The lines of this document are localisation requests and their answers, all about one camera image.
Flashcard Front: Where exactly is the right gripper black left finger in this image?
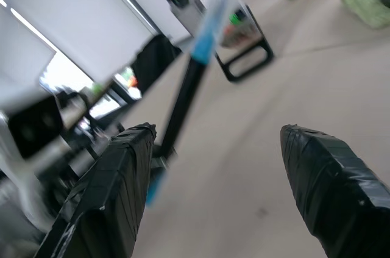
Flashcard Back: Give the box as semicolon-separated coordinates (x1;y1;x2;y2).
32;122;157;258

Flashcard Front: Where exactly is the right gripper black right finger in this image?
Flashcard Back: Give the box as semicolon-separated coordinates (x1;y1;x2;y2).
279;123;390;258

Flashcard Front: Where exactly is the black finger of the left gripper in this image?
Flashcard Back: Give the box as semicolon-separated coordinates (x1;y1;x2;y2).
151;143;179;177

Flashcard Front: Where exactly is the black pen with blue grip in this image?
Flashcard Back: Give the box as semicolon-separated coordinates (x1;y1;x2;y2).
145;0;242;209

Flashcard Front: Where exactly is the black mesh pen holder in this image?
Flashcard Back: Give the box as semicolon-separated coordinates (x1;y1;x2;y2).
214;3;275;84

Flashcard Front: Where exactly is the black chair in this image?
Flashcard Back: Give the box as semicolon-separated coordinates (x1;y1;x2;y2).
130;34;184;96

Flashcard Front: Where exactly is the white bottle with black cap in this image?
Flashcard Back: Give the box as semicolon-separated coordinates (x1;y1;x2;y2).
156;0;208;38

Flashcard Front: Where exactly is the green marker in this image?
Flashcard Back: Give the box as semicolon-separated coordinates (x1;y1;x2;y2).
228;10;246;26

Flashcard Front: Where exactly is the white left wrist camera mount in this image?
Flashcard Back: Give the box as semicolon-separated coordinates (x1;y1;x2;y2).
0;87;65;232

